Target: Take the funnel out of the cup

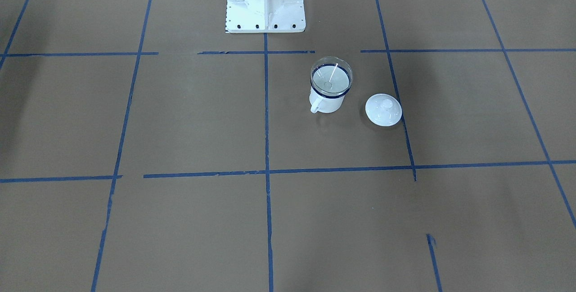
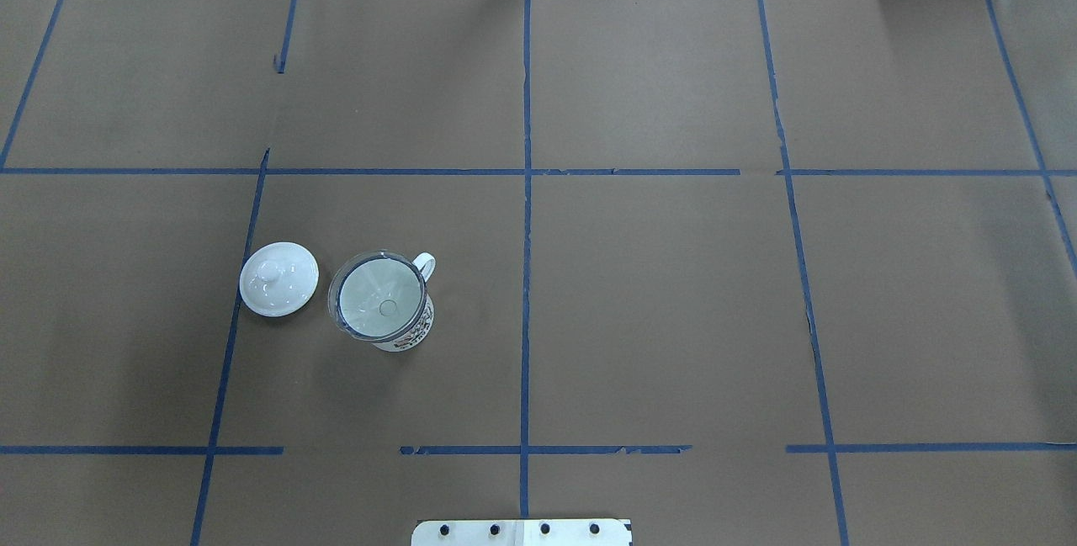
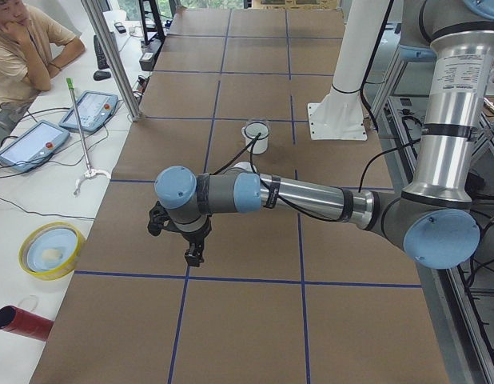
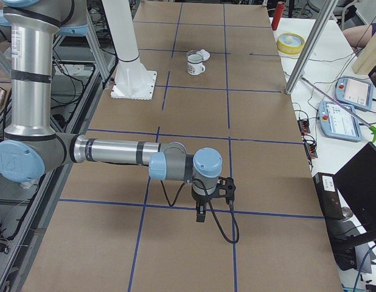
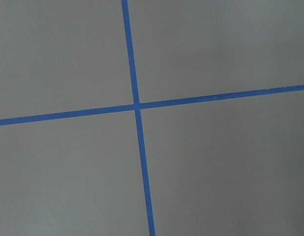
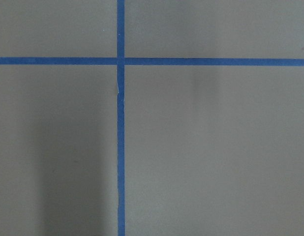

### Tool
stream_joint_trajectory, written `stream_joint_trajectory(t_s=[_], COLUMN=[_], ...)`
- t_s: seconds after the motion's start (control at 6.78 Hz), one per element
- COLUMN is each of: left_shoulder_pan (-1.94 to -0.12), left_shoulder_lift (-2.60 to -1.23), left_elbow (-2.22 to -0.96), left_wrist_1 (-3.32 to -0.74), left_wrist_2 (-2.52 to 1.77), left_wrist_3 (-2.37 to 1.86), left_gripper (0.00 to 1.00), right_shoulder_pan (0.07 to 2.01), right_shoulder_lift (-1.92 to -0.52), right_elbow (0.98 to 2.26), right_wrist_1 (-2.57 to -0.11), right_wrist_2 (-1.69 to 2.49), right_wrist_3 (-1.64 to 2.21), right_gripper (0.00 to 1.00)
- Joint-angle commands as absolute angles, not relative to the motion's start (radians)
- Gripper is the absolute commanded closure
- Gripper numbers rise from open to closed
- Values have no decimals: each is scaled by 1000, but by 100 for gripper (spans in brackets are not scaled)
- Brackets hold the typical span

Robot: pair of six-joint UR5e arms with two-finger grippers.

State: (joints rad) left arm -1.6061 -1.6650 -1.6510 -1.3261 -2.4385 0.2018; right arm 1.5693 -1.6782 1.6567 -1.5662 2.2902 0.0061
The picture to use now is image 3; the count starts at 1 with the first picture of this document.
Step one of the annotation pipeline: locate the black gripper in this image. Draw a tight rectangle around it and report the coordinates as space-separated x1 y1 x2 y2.
166 215 212 267

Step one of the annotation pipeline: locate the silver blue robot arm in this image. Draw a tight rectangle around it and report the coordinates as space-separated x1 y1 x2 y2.
148 1 494 270

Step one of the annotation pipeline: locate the white cup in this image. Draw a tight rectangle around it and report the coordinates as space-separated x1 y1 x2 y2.
241 121 270 154

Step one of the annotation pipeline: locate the reacher grabber stick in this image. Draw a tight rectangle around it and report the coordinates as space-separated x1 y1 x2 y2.
66 78 111 197

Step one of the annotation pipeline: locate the yellow rimmed bowl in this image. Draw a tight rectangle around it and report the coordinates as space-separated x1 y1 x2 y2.
18 222 86 281

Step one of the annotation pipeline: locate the far teach pendant tablet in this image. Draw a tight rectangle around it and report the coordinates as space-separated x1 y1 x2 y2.
76 90 118 133

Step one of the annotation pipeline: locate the teach pendant tablet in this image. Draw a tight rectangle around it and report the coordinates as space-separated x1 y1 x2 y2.
76 90 118 133
0 120 70 172

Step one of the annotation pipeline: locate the red cylinder tube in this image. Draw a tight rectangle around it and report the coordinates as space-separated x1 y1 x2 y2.
0 306 54 342

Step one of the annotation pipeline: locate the near teach pendant tablet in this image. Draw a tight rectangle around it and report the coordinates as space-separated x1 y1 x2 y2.
0 120 70 172

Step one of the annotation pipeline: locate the black computer mouse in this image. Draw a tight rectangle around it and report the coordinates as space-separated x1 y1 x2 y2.
93 70 111 82

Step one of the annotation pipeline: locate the black power box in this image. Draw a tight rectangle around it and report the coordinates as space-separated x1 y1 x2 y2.
139 39 162 72

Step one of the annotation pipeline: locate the black keyboard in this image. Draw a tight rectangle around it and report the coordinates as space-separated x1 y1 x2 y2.
93 35 109 70

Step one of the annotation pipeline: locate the seated person beige shirt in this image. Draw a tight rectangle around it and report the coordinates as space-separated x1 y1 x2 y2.
0 1 85 136

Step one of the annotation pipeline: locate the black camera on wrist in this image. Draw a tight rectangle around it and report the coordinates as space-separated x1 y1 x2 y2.
147 202 169 236

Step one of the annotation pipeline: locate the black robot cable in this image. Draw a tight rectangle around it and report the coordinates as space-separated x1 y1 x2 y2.
213 130 422 223

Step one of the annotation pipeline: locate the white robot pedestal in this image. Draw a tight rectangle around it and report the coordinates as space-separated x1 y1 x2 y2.
308 0 392 141

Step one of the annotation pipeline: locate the aluminium frame post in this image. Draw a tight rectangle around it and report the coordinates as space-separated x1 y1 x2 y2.
81 0 141 122

